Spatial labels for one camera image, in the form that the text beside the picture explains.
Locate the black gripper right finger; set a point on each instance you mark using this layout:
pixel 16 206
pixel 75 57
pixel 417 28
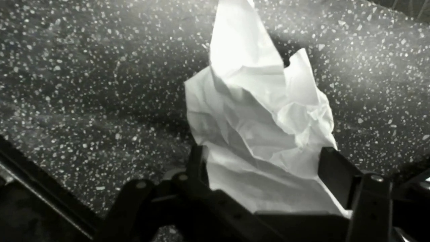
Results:
pixel 371 206

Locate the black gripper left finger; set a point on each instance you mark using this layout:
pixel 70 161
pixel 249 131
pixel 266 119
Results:
pixel 142 210

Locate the white paper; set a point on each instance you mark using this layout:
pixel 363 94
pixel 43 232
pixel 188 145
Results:
pixel 259 112

